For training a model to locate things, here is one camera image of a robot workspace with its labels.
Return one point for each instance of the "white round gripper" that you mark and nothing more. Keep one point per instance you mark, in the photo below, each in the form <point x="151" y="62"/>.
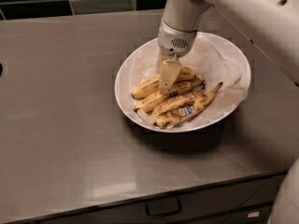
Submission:
<point x="175" y="42"/>

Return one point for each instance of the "spotted yellow banana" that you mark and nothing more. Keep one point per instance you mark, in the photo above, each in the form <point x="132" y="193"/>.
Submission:
<point x="145" y="86"/>
<point x="149" y="99"/>
<point x="174" y="102"/>

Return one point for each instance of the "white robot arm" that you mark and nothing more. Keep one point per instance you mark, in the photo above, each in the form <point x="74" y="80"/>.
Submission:
<point x="272" y="26"/>

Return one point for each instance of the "white bowl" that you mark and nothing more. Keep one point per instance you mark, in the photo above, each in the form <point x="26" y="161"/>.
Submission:
<point x="126" y="102"/>

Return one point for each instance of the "bottom banana with blue sticker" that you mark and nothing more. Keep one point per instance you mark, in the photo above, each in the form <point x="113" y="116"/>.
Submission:
<point x="188" y="110"/>

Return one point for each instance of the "white paper liner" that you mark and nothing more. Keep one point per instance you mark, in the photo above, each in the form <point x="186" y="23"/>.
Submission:
<point x="217" y="60"/>

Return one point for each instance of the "black drawer handle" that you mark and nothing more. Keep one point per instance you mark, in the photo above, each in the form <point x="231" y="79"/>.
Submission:
<point x="163" y="207"/>

